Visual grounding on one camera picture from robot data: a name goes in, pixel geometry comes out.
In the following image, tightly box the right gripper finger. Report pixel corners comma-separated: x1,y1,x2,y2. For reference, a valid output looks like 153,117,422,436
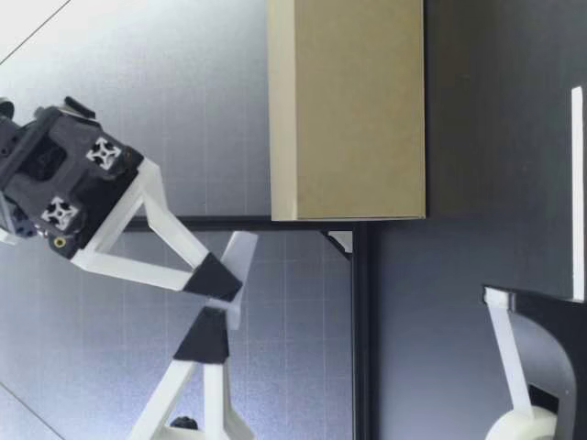
68,157,244,304

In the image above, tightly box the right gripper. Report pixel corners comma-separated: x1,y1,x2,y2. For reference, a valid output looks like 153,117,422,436
0,95,146,263

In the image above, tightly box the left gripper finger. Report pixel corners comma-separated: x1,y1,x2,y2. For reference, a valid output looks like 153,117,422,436
129,306,257,440

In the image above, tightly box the cut piece of tape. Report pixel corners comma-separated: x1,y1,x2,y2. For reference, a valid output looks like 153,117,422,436
205,230,259,331

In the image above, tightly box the cardboard box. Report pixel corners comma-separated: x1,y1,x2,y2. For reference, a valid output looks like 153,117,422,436
267,0,427,222

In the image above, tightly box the tape dispenser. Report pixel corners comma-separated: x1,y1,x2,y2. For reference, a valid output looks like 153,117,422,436
482,282,587,440

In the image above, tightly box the black frame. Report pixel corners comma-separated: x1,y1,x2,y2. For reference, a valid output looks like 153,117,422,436
127,214,382,440

